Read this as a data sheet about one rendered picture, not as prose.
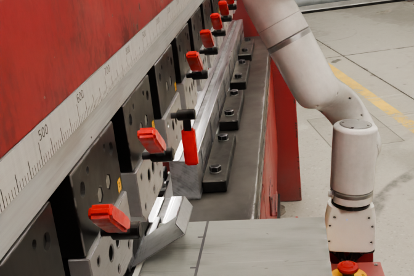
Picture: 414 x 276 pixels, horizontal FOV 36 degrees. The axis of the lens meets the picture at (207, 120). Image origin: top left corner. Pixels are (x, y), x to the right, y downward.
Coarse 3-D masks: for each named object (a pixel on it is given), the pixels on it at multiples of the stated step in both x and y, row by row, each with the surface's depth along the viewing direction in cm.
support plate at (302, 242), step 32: (160, 224) 101; (192, 224) 100; (224, 224) 99; (256, 224) 98; (288, 224) 97; (320, 224) 96; (160, 256) 92; (192, 256) 91; (224, 256) 90; (256, 256) 89; (288, 256) 88; (320, 256) 87
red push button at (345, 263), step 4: (340, 264) 119; (344, 264) 119; (348, 264) 119; (352, 264) 119; (356, 264) 119; (340, 268) 118; (344, 268) 118; (348, 268) 118; (352, 268) 118; (356, 268) 118; (340, 272) 118; (344, 272) 117; (348, 272) 117; (352, 272) 117
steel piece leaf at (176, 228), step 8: (184, 200) 94; (184, 208) 92; (192, 208) 95; (176, 216) 96; (184, 216) 91; (168, 224) 95; (176, 224) 87; (184, 224) 89; (152, 232) 97; (160, 232) 95; (168, 232) 92; (176, 232) 90; (184, 232) 88; (144, 240) 97; (152, 240) 94; (160, 240) 92; (168, 240) 89; (144, 248) 93; (152, 248) 91; (160, 248) 89; (144, 256) 90; (136, 264) 90
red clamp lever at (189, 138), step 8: (176, 112) 101; (184, 112) 101; (192, 112) 101; (184, 120) 102; (184, 128) 102; (192, 128) 102; (184, 136) 102; (192, 136) 102; (184, 144) 103; (192, 144) 102; (184, 152) 103; (192, 152) 103; (192, 160) 103
